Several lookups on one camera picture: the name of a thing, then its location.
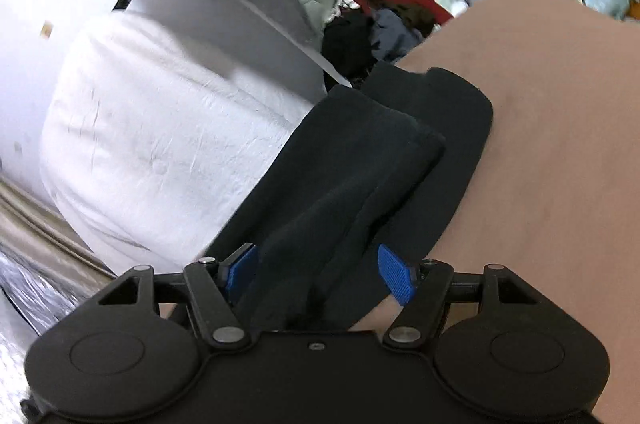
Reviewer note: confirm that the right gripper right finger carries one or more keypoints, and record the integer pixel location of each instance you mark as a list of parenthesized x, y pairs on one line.
[(400, 278)]

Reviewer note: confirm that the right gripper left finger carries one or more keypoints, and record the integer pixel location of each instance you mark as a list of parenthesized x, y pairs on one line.
[(237, 272)]

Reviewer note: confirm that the black garment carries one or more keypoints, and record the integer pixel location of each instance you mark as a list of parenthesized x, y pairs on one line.
[(383, 166)]

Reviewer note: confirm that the silver quilted cover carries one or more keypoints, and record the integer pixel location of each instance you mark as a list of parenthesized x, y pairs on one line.
[(38, 289)]

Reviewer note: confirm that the person's white clothing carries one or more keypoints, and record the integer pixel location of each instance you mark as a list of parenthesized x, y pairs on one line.
[(165, 115)]

